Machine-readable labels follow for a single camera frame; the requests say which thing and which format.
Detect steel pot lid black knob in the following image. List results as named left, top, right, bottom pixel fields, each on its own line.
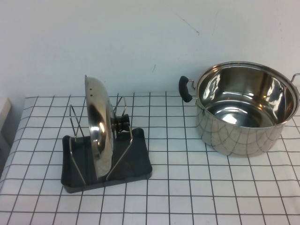
left=84, top=75, right=131, bottom=179

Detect stainless steel cooking pot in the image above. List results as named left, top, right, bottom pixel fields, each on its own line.
left=178, top=60, right=300, bottom=157

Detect white black-checked tablecloth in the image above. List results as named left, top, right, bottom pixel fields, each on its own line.
left=0, top=91, right=300, bottom=225

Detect beige box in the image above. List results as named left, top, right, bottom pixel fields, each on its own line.
left=0, top=97, right=12, bottom=150

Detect black wire lid rack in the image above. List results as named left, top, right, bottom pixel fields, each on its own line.
left=60, top=95, right=154, bottom=194

